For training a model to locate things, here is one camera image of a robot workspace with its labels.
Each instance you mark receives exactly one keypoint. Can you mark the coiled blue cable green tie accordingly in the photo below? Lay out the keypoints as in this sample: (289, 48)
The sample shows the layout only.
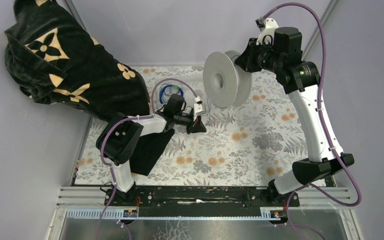
(167, 90)

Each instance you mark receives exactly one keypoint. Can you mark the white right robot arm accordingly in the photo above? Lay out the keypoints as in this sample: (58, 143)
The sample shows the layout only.
(278, 50)

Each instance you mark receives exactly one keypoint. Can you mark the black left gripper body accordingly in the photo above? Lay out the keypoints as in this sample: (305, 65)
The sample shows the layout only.
(184, 119)

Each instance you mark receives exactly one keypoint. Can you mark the black patterned plush blanket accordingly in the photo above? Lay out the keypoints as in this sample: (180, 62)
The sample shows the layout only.
(55, 60)

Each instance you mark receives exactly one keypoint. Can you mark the white perforated spool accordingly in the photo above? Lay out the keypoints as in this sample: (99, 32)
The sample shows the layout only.
(225, 83)

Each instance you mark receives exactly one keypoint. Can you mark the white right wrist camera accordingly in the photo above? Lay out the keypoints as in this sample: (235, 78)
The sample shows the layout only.
(267, 27)

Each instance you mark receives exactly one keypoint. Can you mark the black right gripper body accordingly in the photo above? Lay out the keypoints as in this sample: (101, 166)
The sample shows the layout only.
(260, 56)

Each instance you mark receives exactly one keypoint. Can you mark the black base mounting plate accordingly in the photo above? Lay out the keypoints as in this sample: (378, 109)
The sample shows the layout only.
(200, 201)

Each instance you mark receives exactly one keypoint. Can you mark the aluminium frame rails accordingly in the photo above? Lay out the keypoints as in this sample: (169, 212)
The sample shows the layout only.
(87, 202)

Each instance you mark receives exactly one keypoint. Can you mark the black folded cloth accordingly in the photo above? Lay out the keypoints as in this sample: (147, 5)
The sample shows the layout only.
(148, 151)

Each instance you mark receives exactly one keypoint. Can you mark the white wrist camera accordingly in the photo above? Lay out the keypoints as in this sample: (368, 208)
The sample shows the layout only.
(199, 108)
(267, 27)

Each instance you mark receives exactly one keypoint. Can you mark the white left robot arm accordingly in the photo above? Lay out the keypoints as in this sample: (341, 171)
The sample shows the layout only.
(133, 144)

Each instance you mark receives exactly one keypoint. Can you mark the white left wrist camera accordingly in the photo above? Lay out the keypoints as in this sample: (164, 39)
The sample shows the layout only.
(199, 108)

